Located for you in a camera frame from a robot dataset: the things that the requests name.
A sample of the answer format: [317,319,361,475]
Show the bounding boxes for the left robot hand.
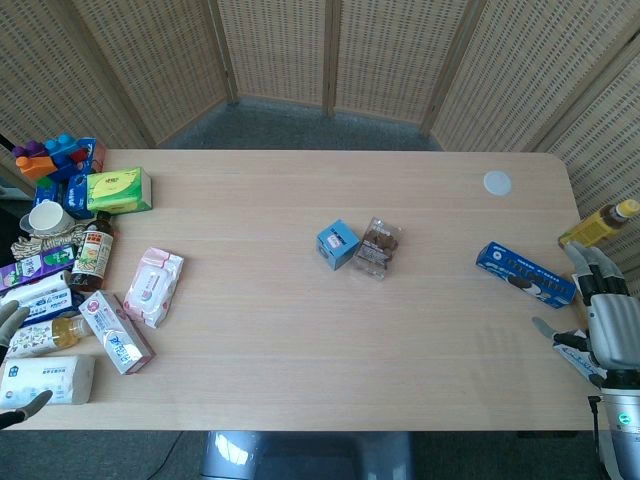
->
[0,300,54,430]

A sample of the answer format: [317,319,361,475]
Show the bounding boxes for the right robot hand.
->
[531,240,640,388]

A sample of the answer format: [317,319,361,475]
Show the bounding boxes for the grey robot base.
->
[199,430,416,480]

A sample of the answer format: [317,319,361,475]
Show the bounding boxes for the small blue cube box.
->
[314,219,362,271]

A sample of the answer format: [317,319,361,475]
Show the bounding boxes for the pale yellow drink bottle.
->
[5,316,94,359]

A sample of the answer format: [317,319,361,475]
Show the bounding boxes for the white blue tissue pack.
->
[0,270,74,327]

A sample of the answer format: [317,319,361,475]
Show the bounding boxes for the white blue box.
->
[551,340,608,388]

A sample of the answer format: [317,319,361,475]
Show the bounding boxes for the purple carton box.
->
[0,243,77,293]

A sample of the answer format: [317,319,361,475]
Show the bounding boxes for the long blue cookie box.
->
[474,241,578,311]

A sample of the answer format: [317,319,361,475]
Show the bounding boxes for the pink white carton box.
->
[78,289,157,376]

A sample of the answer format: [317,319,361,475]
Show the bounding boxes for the yellow tea bottle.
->
[557,198,640,250]

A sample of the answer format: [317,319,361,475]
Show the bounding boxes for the dark brown drink bottle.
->
[69,211,115,293]

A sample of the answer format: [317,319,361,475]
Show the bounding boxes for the white paper cup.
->
[27,200,76,235]

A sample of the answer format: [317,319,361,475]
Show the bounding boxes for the pink wet wipes pack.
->
[122,246,185,329]

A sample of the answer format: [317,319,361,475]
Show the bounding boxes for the green tissue box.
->
[85,167,153,214]

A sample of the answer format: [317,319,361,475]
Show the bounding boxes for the colourful toy building blocks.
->
[11,132,108,183]

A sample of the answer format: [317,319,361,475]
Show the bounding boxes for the clear pack of brown snacks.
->
[349,216,405,284]

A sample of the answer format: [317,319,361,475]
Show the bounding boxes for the folding bamboo screen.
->
[0,0,640,281]

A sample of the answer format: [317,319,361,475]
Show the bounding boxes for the coiled beige rope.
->
[10,223,89,262]

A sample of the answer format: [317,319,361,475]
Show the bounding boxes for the round grey cable cap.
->
[482,170,515,197]

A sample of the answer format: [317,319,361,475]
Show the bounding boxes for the black cable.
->
[145,430,185,480]

